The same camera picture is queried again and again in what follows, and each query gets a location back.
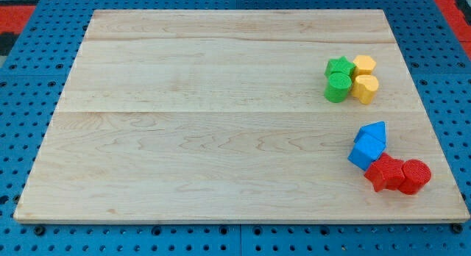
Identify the light wooden board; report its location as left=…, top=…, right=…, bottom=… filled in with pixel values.
left=14, top=10, right=470, bottom=224

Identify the green cylinder block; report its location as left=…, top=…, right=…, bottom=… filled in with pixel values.
left=324, top=72, right=352, bottom=103

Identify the green star block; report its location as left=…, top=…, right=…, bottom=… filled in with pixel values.
left=324, top=56, right=356, bottom=78

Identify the blue cube block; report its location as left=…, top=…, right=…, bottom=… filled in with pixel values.
left=347, top=133, right=386, bottom=171

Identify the yellow heart block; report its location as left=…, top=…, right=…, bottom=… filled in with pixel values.
left=351, top=74, right=379, bottom=105

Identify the yellow hexagon block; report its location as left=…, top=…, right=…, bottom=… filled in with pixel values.
left=353, top=55, right=377, bottom=77

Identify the blue triangle block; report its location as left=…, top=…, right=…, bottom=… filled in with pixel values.
left=354, top=121, right=387, bottom=144

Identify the red star block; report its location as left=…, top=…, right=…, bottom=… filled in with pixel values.
left=364, top=152, right=405, bottom=192

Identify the red cylinder block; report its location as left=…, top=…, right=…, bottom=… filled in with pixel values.
left=398, top=159, right=432, bottom=195

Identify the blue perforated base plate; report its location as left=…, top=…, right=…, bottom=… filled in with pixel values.
left=1, top=0, right=470, bottom=255

